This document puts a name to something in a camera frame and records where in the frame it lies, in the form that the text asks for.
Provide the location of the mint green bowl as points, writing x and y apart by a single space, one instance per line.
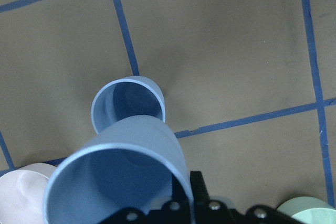
308 210

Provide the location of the blue cup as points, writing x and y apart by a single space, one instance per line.
132 163
125 97

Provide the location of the pink bowl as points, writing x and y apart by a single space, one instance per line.
22 193

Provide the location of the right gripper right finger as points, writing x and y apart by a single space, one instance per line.
211 210

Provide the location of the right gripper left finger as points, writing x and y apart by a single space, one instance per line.
175 210

